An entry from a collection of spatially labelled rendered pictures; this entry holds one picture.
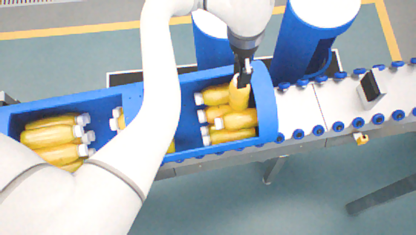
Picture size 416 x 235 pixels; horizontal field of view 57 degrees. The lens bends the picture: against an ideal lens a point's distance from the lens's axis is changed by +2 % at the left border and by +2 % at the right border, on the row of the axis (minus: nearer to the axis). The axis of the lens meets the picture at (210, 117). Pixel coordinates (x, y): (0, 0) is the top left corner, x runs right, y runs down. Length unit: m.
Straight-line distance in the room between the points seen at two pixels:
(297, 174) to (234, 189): 0.40
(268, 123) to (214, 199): 1.19
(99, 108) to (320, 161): 1.48
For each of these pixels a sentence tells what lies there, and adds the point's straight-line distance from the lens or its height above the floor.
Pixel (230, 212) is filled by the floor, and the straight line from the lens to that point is 2.31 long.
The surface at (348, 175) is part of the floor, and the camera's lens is 2.47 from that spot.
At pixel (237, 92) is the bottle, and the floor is 1.26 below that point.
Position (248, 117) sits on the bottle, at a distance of 1.25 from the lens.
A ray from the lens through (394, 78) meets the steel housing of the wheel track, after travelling 1.68.
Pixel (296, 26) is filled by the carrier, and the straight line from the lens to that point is 1.63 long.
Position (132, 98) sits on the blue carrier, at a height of 1.23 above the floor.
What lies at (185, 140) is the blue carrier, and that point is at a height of 0.96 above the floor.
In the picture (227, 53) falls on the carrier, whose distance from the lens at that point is 1.59.
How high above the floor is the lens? 2.29
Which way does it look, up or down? 69 degrees down
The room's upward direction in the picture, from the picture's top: 4 degrees counter-clockwise
